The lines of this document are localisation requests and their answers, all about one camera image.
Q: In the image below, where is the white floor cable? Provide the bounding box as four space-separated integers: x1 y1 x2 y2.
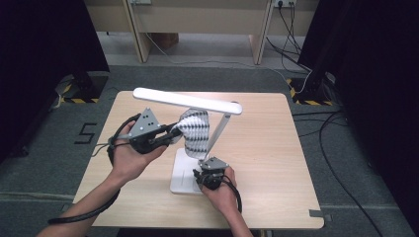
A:
143 32 314 97

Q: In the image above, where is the thin grey cable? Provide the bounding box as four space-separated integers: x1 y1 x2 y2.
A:
91 132 132 158

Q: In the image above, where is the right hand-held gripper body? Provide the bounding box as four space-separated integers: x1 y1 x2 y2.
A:
197 156 230 192

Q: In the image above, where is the black curtain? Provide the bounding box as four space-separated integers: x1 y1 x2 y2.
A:
297 0 419 228
0 0 111 162

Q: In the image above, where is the black floor cable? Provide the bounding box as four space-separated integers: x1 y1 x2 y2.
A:
291 110 384 237

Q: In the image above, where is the white desk lamp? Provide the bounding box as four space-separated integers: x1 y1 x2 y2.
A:
132 87 244 196

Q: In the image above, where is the grey tape strip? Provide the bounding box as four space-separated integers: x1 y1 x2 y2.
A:
308 208 333 222

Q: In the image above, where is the person's left hand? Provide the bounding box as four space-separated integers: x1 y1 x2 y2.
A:
108 119 169 183

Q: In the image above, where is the brown cardboard box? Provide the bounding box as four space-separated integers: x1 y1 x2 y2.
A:
150 33 180 50

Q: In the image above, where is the stand base with hazard tape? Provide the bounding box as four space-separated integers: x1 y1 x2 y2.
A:
53 73 109 105
286 77 335 107

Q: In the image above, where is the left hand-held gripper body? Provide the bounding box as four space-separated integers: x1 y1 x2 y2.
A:
127 107 173 155

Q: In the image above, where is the black power cable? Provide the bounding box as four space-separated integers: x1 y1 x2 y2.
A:
266 4 313 73

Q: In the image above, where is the person's right hand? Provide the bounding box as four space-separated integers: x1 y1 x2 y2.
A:
201 166 240 215

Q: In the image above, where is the black sleeved gripper cable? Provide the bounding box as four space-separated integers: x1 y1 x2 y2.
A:
221 176 244 214
47 113 142 226

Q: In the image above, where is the beige wooden desk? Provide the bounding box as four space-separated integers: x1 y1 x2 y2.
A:
83 0 320 65

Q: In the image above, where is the white cloth with black pattern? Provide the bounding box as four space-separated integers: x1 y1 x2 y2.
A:
171 109 211 158

